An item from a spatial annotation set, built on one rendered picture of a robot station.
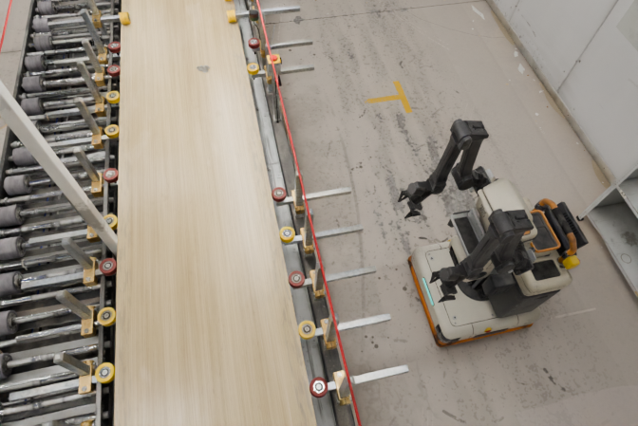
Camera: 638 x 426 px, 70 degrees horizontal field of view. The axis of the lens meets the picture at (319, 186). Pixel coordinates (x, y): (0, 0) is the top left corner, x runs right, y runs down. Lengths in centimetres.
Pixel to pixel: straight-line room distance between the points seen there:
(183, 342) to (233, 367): 25
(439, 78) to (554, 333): 242
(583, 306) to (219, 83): 289
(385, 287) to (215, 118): 161
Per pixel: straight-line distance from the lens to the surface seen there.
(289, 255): 260
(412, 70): 456
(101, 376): 228
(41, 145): 187
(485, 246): 184
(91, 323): 243
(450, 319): 298
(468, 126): 193
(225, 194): 249
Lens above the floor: 299
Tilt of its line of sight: 57 degrees down
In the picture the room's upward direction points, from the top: 4 degrees clockwise
